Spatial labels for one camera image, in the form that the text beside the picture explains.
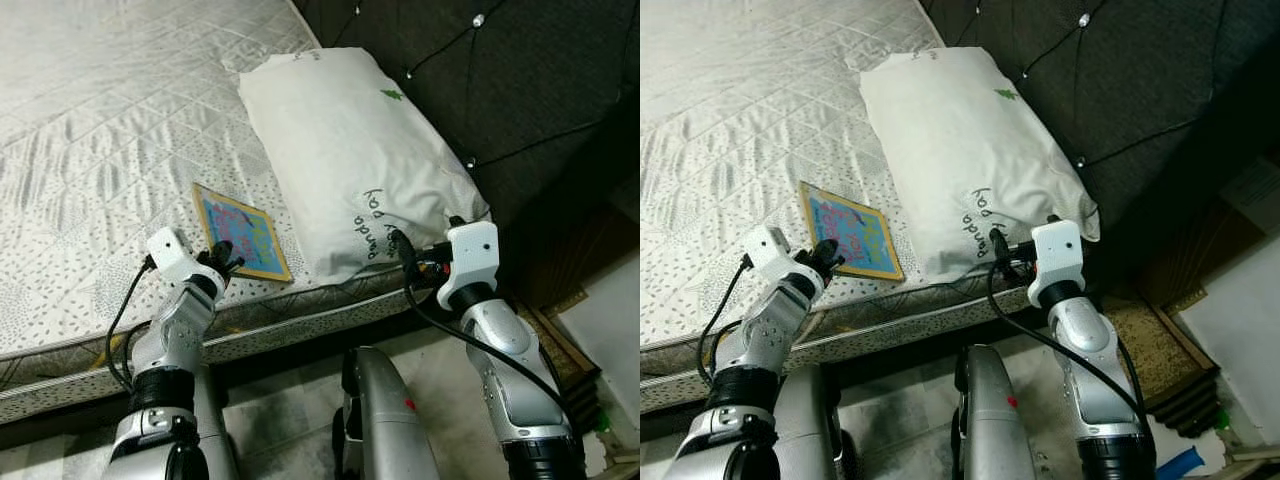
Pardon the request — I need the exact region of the colourful picture book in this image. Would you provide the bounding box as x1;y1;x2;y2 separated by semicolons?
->
190;182;294;284
798;180;906;283

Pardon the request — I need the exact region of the cream pillow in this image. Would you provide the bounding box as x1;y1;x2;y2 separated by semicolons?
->
222;45;493;286
845;45;1101;286

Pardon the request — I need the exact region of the brown woven mat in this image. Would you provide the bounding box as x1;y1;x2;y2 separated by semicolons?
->
1100;285;1223;441
515;290;606;441

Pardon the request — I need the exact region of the white quilted mattress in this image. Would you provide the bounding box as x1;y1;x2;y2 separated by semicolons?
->
0;0;496;426
640;0;1101;411

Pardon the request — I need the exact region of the silver robot right leg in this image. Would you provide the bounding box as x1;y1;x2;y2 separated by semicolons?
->
950;345;1046;480
333;347;441;480

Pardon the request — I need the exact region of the silver robot leg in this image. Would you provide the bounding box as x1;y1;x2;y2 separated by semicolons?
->
190;365;241;480
775;362;851;480
950;345;1046;480
333;347;441;480

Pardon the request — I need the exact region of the silver robot left leg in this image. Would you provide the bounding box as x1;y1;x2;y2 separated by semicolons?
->
775;362;851;480
190;365;241;480

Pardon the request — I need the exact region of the black tufted headboard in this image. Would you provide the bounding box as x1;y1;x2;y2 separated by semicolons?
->
290;0;641;291
915;0;1280;291

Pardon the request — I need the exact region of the blue plastic object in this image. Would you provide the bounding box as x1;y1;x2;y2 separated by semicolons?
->
1160;445;1207;480

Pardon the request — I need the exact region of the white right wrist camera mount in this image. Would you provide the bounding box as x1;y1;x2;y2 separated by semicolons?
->
1028;220;1086;309
437;222;499;311

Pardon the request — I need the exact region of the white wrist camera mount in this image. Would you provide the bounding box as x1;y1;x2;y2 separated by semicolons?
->
146;227;201;286
1028;220;1086;309
745;225;801;281
437;222;499;311

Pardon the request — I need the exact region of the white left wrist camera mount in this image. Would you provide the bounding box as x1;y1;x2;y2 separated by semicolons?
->
745;225;801;281
146;227;201;286

